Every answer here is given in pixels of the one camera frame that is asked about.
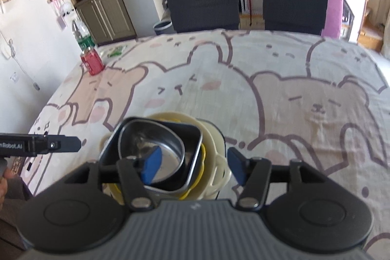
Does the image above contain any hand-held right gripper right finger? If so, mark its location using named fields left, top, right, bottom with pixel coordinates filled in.
left=227, top=147, right=328, bottom=212

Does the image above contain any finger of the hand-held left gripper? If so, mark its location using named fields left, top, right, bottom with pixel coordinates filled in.
left=30, top=135, right=82, bottom=155

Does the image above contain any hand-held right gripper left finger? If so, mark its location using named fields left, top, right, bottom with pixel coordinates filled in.
left=64, top=146, right=163, bottom=212

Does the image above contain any round steel bowl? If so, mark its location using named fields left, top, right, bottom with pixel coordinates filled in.
left=118, top=121, right=185, bottom=186

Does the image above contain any cream bowl with handles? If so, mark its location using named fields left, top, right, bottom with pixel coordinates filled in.
left=100, top=118, right=233, bottom=206

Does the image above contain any square steel tray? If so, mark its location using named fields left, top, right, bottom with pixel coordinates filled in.
left=98, top=116, right=204, bottom=195

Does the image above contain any white bowl with yellow inside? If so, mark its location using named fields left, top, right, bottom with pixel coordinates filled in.
left=104, top=112, right=208, bottom=202

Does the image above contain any person's left hand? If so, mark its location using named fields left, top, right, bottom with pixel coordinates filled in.
left=0, top=170, right=16, bottom=209

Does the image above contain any dark cloth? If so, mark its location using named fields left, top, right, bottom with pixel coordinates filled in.
left=0, top=179, right=35, bottom=250

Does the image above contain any red soda can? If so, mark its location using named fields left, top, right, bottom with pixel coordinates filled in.
left=80, top=47, right=105, bottom=76

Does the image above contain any bear print tablecloth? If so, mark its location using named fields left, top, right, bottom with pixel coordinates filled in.
left=20, top=29, right=390, bottom=260

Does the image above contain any green packet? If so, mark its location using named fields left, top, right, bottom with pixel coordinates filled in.
left=107, top=45, right=127, bottom=58

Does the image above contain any clear plastic bottle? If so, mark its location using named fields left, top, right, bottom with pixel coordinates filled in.
left=71, top=19, right=98, bottom=53

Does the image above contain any white plush toy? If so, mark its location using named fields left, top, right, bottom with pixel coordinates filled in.
left=58, top=2, right=77, bottom=18

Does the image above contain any beige kitchen cabinet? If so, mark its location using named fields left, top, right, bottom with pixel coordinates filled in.
left=75, top=0, right=137, bottom=46

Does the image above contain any grey trash bin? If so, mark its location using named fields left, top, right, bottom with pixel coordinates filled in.
left=153, top=20, right=174, bottom=36

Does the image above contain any dark fabric chair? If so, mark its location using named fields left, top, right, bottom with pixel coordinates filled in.
left=166, top=0, right=241, bottom=33
left=262, top=0, right=329, bottom=35

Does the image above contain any white cable with plug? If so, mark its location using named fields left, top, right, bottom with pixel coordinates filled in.
left=0, top=31, right=41, bottom=91

